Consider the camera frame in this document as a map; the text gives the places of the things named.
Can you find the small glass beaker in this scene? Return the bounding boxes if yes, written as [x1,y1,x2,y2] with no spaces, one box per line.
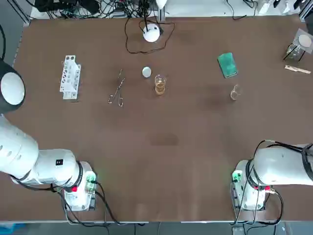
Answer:
[229,84,242,101]

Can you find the black lamp cable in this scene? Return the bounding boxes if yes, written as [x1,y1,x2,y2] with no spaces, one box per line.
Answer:
[125,17,176,54]

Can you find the white test tube rack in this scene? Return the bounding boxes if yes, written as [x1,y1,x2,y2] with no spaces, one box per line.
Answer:
[59,55,82,100]

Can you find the small glass jar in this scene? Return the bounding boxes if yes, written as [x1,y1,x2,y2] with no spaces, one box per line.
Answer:
[286,43,303,60]

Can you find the wooden test tube clamp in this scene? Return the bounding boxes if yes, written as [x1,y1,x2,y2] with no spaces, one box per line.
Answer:
[284,65,312,75]

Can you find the metal crucible tongs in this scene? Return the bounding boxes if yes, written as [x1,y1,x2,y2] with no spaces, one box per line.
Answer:
[108,69,126,108]

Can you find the white desk lamp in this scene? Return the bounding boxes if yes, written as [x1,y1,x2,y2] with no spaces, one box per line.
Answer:
[139,0,168,43]

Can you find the folded green cloth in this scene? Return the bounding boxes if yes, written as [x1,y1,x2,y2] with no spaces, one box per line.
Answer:
[217,52,239,79]

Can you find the glass beaker with amber liquid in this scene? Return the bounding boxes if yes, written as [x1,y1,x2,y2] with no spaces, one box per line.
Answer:
[154,74,168,97]

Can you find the small white porcelain dish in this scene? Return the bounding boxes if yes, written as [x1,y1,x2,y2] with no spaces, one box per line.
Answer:
[141,66,153,79]

